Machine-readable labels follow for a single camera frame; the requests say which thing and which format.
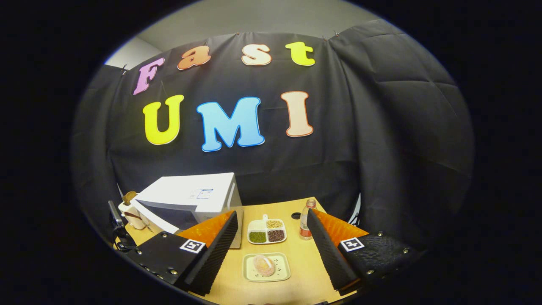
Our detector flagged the white microwave oven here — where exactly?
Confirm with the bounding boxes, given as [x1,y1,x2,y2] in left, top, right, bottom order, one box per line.
[129,172,244,249]

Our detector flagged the white divided bean dish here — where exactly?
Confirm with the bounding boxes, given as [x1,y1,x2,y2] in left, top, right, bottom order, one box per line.
[247,214,287,245]

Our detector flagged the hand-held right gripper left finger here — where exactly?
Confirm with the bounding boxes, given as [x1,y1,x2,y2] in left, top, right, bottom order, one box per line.
[124,210,238,296]

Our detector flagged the pink round bun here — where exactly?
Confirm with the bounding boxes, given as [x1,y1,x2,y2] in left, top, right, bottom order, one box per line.
[253,255,276,277]

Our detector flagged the pale green square plate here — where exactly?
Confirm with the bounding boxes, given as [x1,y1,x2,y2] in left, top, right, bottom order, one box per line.
[242,252,292,283]

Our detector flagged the black backdrop cloth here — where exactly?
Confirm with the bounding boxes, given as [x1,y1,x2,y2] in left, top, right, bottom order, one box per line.
[70,19,475,255]

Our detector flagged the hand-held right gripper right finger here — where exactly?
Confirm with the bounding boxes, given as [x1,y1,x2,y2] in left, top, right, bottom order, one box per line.
[306,208,424,296]

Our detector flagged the clear plastic bottle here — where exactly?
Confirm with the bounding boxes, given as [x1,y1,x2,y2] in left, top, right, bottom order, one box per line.
[299,198,317,241]

